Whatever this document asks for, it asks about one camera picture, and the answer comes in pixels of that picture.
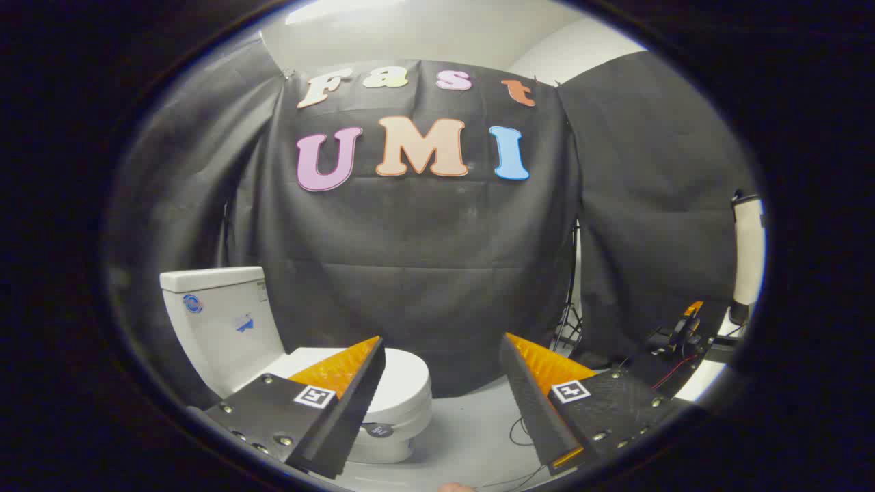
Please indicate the white toilet seat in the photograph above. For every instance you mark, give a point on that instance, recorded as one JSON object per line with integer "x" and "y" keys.
{"x": 418, "y": 414}

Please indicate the white toilet lid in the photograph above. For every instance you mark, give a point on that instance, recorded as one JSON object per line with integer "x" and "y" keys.
{"x": 405, "y": 374}

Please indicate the black backdrop cloth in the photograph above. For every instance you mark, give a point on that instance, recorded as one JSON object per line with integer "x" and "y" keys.
{"x": 424, "y": 260}

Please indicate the spare black orange gripper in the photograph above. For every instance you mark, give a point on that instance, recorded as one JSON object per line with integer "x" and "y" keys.
{"x": 685, "y": 328}

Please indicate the white ceramic toilet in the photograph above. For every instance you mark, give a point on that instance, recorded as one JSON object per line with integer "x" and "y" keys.
{"x": 219, "y": 321}

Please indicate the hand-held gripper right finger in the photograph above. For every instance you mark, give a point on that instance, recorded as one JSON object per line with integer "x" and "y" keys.
{"x": 533, "y": 410}

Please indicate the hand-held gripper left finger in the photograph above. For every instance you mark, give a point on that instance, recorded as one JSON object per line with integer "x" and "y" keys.
{"x": 348, "y": 424}

